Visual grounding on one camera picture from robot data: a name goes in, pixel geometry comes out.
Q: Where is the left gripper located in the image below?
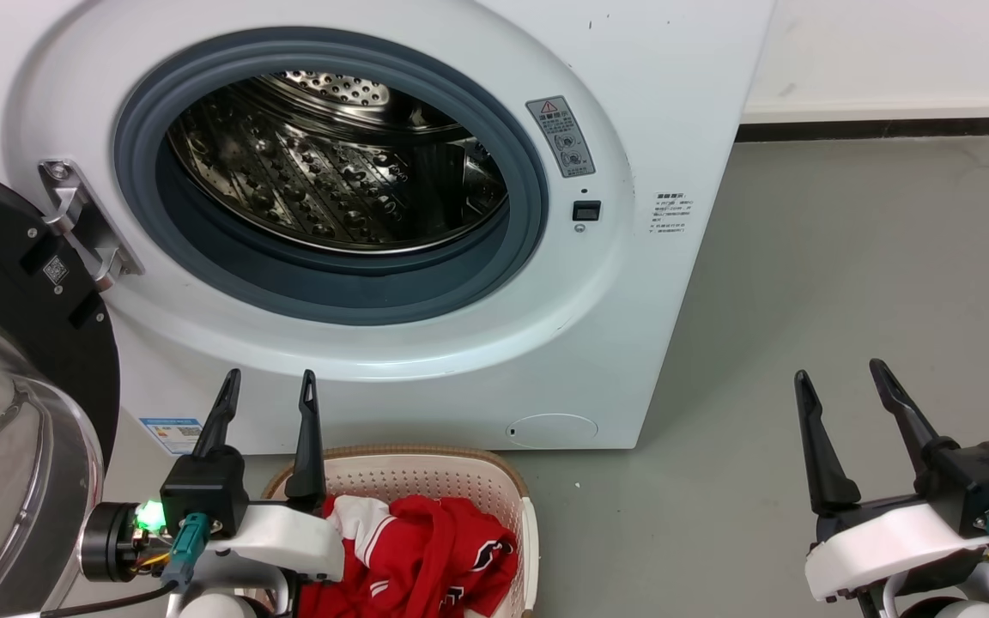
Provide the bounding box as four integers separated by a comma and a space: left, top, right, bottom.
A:
78, 369, 346, 585

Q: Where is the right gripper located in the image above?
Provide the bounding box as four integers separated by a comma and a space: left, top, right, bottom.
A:
794, 359, 989, 602

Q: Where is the red and white garment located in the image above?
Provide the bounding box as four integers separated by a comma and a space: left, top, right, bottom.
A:
299, 494, 519, 618

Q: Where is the cream plastic laundry basket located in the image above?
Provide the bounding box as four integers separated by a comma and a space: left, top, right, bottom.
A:
263, 444, 540, 618

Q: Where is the white front-load washing machine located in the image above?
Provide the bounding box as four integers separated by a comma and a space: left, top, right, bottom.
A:
0, 0, 777, 456

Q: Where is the blue energy label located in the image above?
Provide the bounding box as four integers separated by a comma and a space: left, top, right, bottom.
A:
139, 417, 205, 456

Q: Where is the teal left gripper connector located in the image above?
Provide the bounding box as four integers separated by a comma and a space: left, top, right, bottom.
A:
160, 512, 210, 593

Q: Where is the grey rubber door seal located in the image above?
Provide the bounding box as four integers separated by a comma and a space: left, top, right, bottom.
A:
112, 26, 549, 327

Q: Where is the metal door hinge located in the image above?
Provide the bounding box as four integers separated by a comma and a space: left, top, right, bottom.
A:
38, 157, 145, 293

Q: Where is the round filter cover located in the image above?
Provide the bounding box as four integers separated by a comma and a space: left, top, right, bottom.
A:
507, 413, 598, 449

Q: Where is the white and black baseboard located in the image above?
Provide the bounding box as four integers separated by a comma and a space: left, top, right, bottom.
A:
735, 94, 989, 142

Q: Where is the grey warning label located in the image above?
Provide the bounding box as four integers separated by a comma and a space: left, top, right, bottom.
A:
525, 94, 597, 179

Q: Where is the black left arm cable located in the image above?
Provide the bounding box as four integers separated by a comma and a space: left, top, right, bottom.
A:
39, 579, 178, 618

